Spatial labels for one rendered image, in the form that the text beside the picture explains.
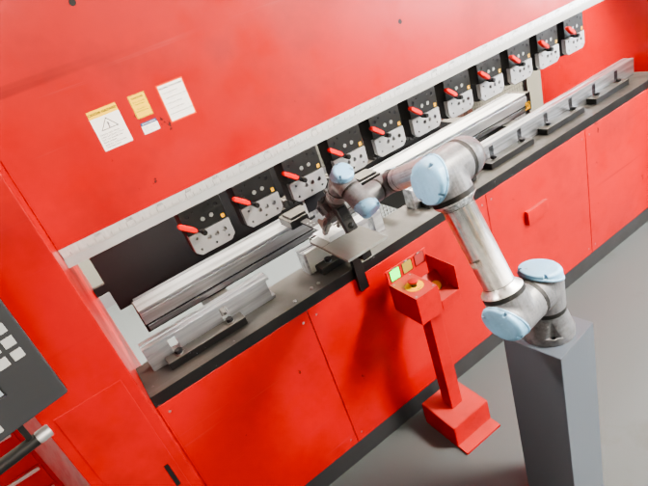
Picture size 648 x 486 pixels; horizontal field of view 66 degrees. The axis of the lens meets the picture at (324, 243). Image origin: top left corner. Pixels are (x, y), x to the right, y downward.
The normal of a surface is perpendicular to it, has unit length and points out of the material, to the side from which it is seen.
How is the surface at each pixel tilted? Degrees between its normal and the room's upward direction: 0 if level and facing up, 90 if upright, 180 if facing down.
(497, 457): 0
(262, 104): 90
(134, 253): 90
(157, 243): 90
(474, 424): 90
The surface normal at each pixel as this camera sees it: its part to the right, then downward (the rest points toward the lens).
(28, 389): 0.70, 0.14
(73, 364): 0.53, 0.25
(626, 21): -0.80, 0.48
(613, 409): -0.29, -0.84
